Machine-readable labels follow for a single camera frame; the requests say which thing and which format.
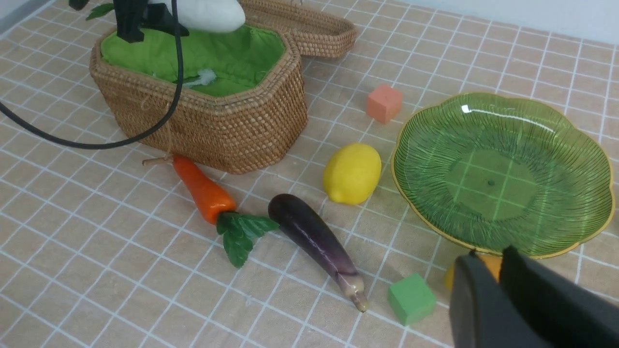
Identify green glass leaf plate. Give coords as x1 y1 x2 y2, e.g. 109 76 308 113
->
391 92 616 259

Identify white daikon radish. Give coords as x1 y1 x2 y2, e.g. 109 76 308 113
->
154 0 246 33

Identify orange carrot green leaves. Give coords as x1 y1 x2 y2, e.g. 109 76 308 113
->
172 155 279 269

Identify yellow lemon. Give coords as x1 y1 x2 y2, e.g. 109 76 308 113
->
323 143 382 205

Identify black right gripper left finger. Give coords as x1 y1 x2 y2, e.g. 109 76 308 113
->
449 255 550 348

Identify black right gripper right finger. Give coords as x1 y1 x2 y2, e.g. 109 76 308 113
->
499 246 619 348

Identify orange foam cube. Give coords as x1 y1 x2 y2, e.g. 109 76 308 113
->
366 84 404 125

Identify woven wicker basket lid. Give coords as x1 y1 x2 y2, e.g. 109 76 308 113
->
239 0 358 58

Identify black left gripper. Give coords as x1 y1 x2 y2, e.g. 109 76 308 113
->
86 0 190 43

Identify woven wicker basket green lining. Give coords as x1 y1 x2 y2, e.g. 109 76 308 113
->
89 23 309 175

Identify orange mango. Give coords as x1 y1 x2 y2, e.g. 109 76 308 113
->
443 253 502 291

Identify green foam cube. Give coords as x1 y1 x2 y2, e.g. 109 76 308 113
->
387 273 436 326

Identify black cable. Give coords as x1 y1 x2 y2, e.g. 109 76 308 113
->
0 0 185 150

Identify purple eggplant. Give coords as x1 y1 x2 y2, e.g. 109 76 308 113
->
267 193 369 313

